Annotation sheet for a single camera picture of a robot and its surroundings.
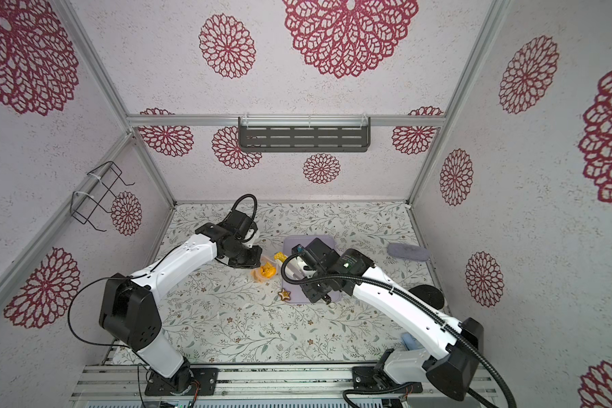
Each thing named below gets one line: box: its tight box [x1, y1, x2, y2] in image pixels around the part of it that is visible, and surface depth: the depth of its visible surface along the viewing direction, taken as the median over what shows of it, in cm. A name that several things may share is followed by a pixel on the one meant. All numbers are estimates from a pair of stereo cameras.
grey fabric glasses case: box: [386, 242, 431, 262], surface depth 102 cm
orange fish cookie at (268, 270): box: [260, 261, 277, 279], surface depth 89 cm
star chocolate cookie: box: [277, 287, 292, 301], surface depth 91 cm
